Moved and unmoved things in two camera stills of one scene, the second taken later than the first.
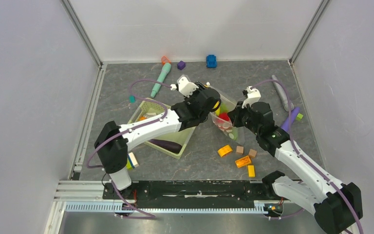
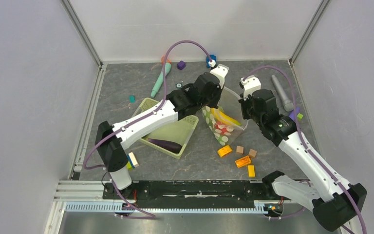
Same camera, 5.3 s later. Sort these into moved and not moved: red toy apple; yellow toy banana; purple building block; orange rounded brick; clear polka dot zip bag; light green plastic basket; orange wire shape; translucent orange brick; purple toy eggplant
Moved: red toy apple; yellow toy banana; clear polka dot zip bag
Not moved: orange wire shape; translucent orange brick; light green plastic basket; purple toy eggplant; purple building block; orange rounded brick
